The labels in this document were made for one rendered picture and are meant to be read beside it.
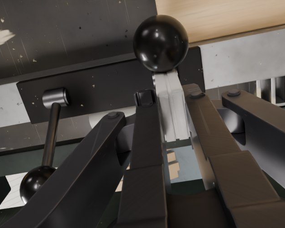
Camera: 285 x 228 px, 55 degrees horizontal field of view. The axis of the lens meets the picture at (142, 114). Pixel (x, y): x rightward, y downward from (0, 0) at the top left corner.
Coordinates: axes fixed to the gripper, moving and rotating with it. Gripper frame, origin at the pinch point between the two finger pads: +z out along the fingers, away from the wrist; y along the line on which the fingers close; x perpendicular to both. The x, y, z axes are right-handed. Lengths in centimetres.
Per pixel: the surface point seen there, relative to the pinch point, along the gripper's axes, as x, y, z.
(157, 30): 4.4, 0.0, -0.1
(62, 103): -2.0, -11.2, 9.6
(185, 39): 3.5, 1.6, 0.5
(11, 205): -175, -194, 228
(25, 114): -3.0, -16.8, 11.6
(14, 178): -145, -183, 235
